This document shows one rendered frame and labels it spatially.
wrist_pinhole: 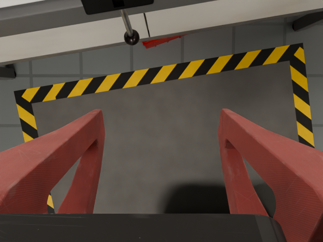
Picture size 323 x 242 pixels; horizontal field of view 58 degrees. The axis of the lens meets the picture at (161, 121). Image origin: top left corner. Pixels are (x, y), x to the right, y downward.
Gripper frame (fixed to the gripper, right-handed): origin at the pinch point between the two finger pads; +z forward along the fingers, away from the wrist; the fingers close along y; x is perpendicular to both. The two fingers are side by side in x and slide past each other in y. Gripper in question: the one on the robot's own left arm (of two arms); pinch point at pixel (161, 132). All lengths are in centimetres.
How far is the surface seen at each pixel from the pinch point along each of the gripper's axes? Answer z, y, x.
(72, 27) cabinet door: 42.8, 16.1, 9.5
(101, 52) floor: 99, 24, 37
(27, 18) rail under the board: 20.9, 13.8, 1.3
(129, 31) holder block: 14.2, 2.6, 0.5
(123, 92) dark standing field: 91, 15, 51
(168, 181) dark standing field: 73, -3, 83
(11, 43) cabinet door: 45, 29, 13
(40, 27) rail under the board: 24.5, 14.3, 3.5
